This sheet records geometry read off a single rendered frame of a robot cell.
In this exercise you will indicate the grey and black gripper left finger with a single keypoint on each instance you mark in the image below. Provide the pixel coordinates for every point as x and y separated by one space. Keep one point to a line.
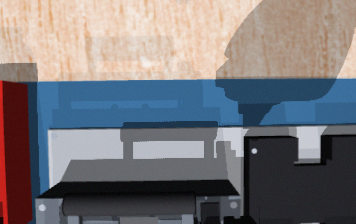
230 220

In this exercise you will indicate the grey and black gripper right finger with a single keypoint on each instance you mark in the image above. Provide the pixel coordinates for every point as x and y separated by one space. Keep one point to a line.
246 220

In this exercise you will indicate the red bin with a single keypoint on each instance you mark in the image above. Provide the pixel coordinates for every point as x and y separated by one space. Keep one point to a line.
15 174

